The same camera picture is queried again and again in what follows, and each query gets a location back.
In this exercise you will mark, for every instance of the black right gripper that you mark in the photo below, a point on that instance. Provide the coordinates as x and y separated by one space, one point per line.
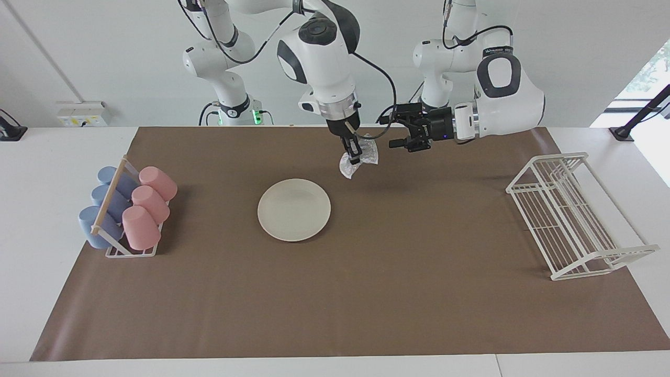
343 124

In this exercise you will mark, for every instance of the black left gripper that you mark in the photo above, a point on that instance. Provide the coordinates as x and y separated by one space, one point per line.
437 125

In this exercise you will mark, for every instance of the round cream plate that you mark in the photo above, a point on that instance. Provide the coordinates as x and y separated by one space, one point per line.
294 209

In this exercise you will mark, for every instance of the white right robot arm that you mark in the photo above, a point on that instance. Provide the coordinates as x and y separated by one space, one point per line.
324 57

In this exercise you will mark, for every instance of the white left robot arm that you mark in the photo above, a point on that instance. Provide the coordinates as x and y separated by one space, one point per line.
513 104

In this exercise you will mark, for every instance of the brown paper table mat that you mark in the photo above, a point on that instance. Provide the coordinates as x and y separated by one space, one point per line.
366 303

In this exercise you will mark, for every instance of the pink plastic cup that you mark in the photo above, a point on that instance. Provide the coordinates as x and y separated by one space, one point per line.
159 183
152 204
141 229

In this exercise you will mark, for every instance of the blue plastic cup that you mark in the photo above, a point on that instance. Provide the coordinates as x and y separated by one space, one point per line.
88 230
116 205
125 184

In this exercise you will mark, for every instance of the white cup rack wooden bar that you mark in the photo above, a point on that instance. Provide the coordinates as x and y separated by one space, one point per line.
107 209

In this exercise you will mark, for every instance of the black table clamp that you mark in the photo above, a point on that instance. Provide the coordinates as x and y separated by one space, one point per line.
10 131

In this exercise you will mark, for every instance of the white wall outlet box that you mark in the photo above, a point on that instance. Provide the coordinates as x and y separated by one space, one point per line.
84 114

